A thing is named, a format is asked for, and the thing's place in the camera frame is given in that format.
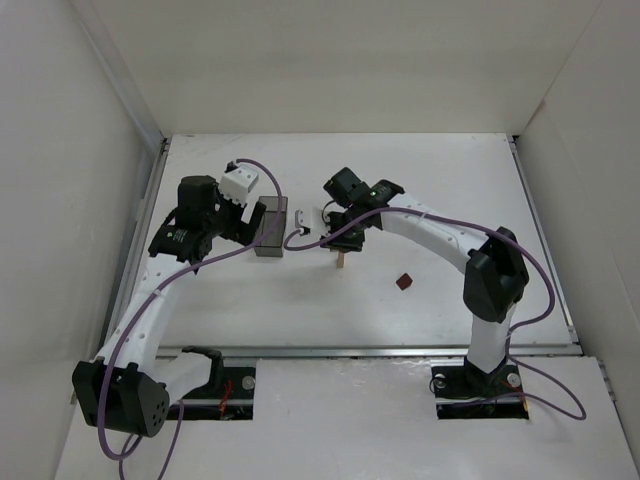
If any aluminium rail front edge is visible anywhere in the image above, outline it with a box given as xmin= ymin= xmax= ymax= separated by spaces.
xmin=99 ymin=344 xmax=584 ymax=361

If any aluminium rail edge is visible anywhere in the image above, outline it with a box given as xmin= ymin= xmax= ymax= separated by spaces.
xmin=99 ymin=344 xmax=584 ymax=361
xmin=508 ymin=133 xmax=559 ymax=281
xmin=96 ymin=138 xmax=171 ymax=350

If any aluminium rail right edge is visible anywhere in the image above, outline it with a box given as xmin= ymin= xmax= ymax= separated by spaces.
xmin=508 ymin=133 xmax=559 ymax=281

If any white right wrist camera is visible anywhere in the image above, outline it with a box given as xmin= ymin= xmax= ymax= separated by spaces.
xmin=294 ymin=207 xmax=327 ymax=236

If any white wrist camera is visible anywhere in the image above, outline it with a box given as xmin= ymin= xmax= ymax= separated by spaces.
xmin=218 ymin=162 xmax=259 ymax=207
xmin=294 ymin=207 xmax=327 ymax=236

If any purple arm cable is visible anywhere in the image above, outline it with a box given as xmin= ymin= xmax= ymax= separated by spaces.
xmin=97 ymin=157 xmax=284 ymax=480
xmin=283 ymin=207 xmax=587 ymax=421

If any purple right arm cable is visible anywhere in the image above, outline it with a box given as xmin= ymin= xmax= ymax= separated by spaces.
xmin=283 ymin=207 xmax=587 ymax=421

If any smoky transparent plastic bin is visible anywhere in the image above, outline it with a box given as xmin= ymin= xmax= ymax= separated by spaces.
xmin=254 ymin=196 xmax=288 ymax=258

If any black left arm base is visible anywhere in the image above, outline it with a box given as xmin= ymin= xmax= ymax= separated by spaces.
xmin=154 ymin=362 xmax=256 ymax=421

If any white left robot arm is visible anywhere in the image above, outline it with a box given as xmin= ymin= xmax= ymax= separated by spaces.
xmin=72 ymin=166 xmax=266 ymax=437

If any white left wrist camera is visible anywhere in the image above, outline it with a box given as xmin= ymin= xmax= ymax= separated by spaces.
xmin=218 ymin=162 xmax=259 ymax=207

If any dark red wood block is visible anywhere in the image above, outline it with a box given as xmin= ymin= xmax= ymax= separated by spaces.
xmin=396 ymin=273 xmax=413 ymax=291

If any aluminium rail left edge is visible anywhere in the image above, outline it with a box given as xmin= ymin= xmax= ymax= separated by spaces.
xmin=96 ymin=138 xmax=171 ymax=350

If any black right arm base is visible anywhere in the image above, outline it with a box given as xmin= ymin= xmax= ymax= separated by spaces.
xmin=429 ymin=364 xmax=529 ymax=420

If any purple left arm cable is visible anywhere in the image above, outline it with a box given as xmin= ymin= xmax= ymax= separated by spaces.
xmin=97 ymin=157 xmax=284 ymax=480

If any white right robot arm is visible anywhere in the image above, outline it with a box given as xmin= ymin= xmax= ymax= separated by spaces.
xmin=323 ymin=167 xmax=529 ymax=389

